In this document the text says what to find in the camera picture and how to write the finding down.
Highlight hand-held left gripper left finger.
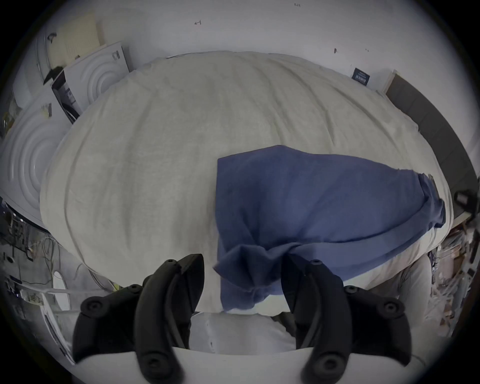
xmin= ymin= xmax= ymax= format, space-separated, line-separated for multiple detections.
xmin=72 ymin=254 xmax=205 ymax=384

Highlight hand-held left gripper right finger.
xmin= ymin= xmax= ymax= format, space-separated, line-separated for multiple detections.
xmin=281 ymin=255 xmax=412 ymax=384

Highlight dark blue shirt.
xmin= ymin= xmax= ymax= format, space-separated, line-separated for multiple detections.
xmin=213 ymin=145 xmax=447 ymax=312

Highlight person's legs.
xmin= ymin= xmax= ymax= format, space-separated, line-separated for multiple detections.
xmin=189 ymin=255 xmax=432 ymax=355

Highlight bed with beige sheet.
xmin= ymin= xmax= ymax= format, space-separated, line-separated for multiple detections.
xmin=39 ymin=50 xmax=454 ymax=316

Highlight dark grey padded headboard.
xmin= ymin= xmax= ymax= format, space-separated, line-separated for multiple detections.
xmin=385 ymin=73 xmax=480 ymax=181

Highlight dark blue card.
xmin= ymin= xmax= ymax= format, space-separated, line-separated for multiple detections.
xmin=351 ymin=67 xmax=371 ymax=86

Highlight beige perforated board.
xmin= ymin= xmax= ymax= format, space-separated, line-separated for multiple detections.
xmin=46 ymin=11 xmax=106 ymax=71

